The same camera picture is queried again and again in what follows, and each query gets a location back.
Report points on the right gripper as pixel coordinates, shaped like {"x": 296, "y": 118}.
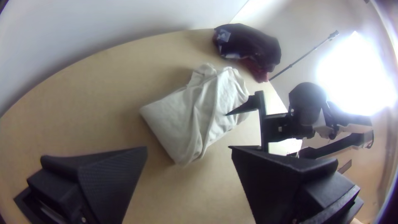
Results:
{"x": 276, "y": 127}

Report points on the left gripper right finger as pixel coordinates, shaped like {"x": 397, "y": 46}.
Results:
{"x": 280, "y": 186}

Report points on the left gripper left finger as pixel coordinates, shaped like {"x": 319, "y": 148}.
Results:
{"x": 99, "y": 183}

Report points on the white t-shirt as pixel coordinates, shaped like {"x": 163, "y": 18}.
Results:
{"x": 192, "y": 115}

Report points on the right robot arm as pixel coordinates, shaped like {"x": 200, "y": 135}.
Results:
{"x": 307, "y": 102}

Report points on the pile of folded clothes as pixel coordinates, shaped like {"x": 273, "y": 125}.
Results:
{"x": 248, "y": 46}

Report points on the black tripod stand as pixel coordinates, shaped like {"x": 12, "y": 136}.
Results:
{"x": 304, "y": 54}

